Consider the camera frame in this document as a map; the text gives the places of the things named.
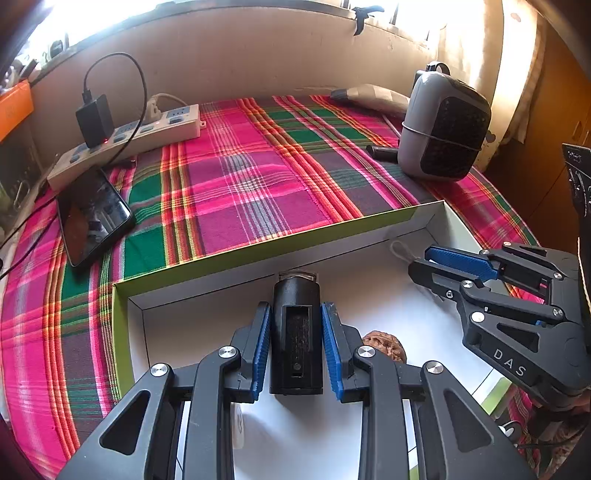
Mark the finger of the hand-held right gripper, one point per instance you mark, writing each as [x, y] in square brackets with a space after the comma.
[461, 261]
[434, 277]

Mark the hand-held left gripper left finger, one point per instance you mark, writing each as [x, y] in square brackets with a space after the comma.
[261, 350]

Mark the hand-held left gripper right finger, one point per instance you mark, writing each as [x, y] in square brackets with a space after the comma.
[332, 350]

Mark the brown walnut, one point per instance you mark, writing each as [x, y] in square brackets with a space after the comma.
[388, 346]

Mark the black flashlight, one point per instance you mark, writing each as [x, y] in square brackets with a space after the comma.
[295, 295]

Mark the white box with green rim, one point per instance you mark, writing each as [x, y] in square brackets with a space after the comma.
[369, 290]

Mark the small black cylinder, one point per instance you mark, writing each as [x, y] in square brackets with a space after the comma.
[383, 152]

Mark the grey portable heater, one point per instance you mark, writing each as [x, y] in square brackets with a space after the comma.
[418, 134]

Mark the pink green plaid cloth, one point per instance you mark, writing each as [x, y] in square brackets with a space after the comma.
[254, 184]

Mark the grey white handheld trimmer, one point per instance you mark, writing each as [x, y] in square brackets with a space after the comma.
[374, 94]

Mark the cream curtain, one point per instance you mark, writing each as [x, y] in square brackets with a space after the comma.
[508, 69]

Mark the black smartphone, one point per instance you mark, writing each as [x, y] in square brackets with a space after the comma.
[92, 217]

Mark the white power strip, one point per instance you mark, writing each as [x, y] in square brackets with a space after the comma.
[184, 122]

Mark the black charger adapter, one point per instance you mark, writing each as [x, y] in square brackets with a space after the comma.
[94, 120]

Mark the orange box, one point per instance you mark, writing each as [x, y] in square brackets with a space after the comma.
[14, 108]

